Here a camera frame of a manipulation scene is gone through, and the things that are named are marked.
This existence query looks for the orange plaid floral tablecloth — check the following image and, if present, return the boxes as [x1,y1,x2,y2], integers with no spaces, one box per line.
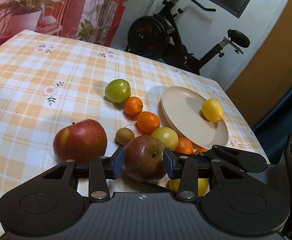
[0,29,270,240]

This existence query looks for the printed room scene backdrop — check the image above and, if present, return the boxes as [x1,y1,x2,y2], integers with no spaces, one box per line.
[0,0,128,46]

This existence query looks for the large yellow lemon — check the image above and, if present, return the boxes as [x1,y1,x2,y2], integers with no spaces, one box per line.
[169,178,209,197]

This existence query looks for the dark red apple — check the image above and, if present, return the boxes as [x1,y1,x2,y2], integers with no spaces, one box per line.
[123,135,166,182]

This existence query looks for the beige round plate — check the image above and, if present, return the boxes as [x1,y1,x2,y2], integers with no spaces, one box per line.
[161,86,228,149]

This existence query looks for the brown kiwi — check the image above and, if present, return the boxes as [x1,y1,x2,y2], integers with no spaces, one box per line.
[115,127,135,145]

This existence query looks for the pale yellow-green apple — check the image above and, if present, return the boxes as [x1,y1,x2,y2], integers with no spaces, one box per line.
[151,127,179,151]

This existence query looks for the red apple with yellow patch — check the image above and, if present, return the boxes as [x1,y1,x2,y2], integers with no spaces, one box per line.
[53,119,107,163]

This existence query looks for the orange tangerine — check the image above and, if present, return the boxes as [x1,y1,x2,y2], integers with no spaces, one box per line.
[136,111,161,135]
[124,96,143,116]
[175,137,193,154]

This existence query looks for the green apple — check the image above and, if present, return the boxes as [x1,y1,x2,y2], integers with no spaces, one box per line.
[105,79,131,103]

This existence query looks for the black exercise bike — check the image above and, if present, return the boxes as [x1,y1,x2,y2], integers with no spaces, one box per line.
[125,0,250,75]

